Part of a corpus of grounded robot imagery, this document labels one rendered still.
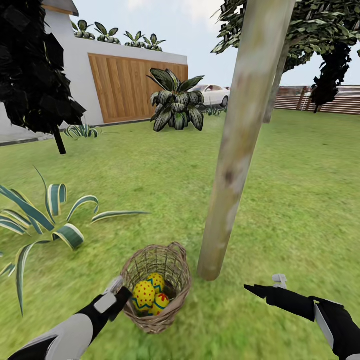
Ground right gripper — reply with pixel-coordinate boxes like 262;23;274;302
244;284;298;315

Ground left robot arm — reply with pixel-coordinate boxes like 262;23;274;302
7;275;133;360

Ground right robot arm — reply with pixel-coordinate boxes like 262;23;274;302
244;273;360;360

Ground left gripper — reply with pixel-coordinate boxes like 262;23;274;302
108;286;133;321

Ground wicker basket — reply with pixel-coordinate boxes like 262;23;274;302
116;241;192;335

